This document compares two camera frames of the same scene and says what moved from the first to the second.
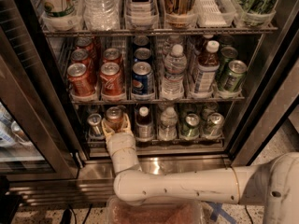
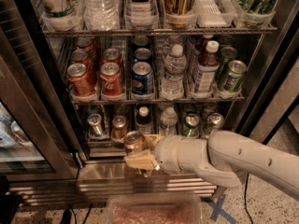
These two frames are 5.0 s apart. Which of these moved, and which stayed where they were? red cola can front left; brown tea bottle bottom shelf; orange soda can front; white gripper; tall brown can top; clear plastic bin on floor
Moved: white gripper; orange soda can front
Stayed: tall brown can top; clear plastic bin on floor; brown tea bottle bottom shelf; red cola can front left
